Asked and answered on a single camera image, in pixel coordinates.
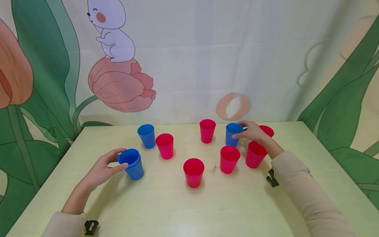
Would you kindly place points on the person's left forearm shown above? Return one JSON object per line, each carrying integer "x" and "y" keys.
{"x": 77, "y": 199}

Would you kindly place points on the blue plastic cup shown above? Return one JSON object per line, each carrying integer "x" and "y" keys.
{"x": 129, "y": 155}
{"x": 231, "y": 134}
{"x": 136, "y": 172}
{"x": 147, "y": 138}

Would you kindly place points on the person's right hand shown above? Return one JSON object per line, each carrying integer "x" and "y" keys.
{"x": 255, "y": 132}

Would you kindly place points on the person's left hand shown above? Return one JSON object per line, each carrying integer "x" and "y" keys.
{"x": 99, "y": 171}

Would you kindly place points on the person's right fingers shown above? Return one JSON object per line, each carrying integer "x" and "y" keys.
{"x": 245, "y": 123}

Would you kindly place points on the person's left thumb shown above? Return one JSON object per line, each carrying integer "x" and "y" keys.
{"x": 119, "y": 168}

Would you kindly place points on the person's right thumb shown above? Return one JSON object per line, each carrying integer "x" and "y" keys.
{"x": 239, "y": 135}

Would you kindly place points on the person's right forearm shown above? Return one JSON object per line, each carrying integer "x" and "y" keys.
{"x": 305, "y": 191}

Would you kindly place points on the person's left fingers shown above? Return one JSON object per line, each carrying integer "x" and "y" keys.
{"x": 114, "y": 153}

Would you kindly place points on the red plastic cup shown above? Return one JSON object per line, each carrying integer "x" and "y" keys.
{"x": 194, "y": 174}
{"x": 254, "y": 157}
{"x": 165, "y": 148}
{"x": 229, "y": 162}
{"x": 207, "y": 133}
{"x": 268, "y": 130}

